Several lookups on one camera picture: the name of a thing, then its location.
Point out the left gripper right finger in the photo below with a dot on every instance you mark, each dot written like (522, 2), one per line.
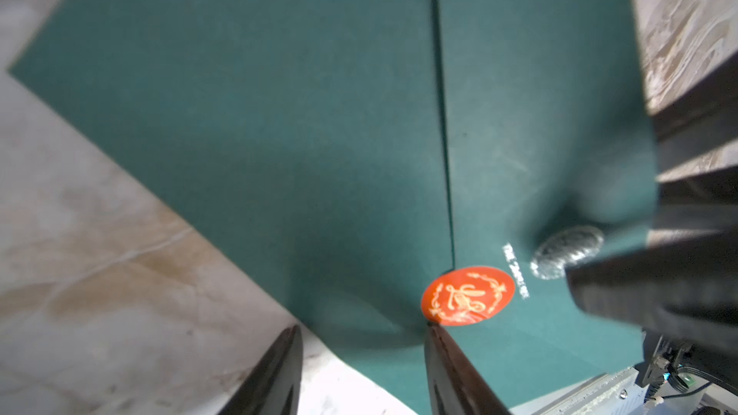
(455, 386)

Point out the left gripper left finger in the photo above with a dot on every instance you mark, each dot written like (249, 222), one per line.
(274, 384)

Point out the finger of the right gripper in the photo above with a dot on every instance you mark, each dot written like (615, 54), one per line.
(700, 121)
(686, 290)

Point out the dark green envelope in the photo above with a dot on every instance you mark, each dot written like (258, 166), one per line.
(346, 153)

